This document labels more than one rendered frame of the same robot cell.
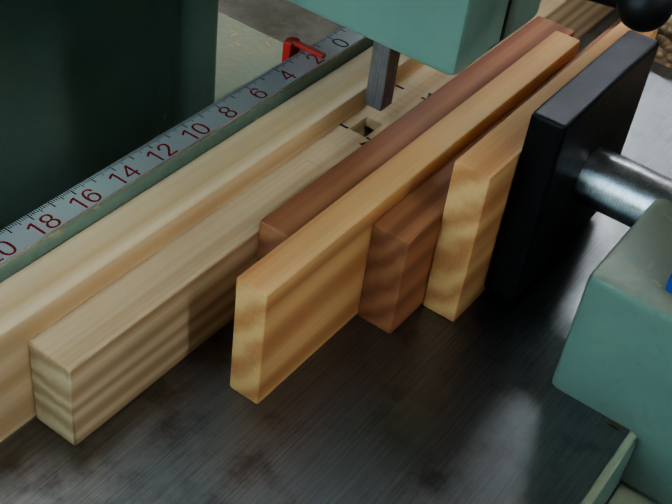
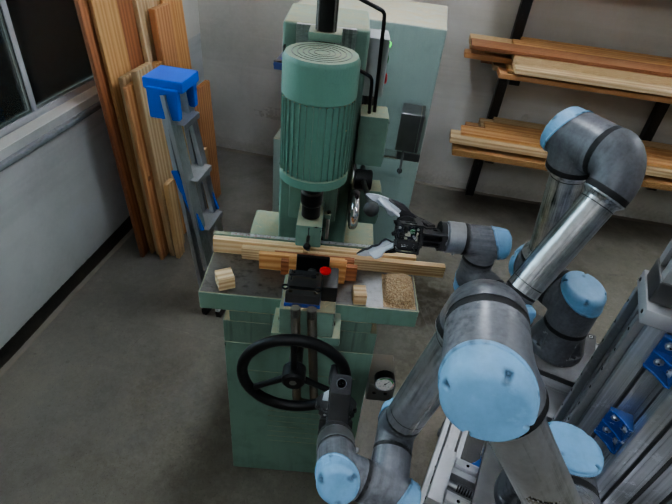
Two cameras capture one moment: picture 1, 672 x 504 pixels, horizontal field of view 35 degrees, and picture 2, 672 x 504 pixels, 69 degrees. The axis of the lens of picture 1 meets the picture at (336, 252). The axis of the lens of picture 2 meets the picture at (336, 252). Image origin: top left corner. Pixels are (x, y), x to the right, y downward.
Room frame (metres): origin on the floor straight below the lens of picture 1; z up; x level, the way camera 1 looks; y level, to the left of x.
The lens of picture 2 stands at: (-0.13, -0.99, 1.82)
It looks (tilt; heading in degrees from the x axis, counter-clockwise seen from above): 38 degrees down; 57
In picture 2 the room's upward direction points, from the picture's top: 7 degrees clockwise
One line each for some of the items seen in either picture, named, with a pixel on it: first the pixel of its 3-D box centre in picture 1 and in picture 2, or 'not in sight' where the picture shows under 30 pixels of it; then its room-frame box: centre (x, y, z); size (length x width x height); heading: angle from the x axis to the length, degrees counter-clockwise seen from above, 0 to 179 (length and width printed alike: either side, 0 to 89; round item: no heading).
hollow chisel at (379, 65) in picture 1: (385, 54); not in sight; (0.40, -0.01, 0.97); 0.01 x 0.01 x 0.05; 59
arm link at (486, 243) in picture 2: not in sight; (484, 242); (0.67, -0.38, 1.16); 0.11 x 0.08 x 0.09; 149
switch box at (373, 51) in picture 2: not in sight; (375, 63); (0.68, 0.19, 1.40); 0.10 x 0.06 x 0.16; 59
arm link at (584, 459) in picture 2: not in sight; (560, 464); (0.53, -0.81, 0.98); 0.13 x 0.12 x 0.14; 48
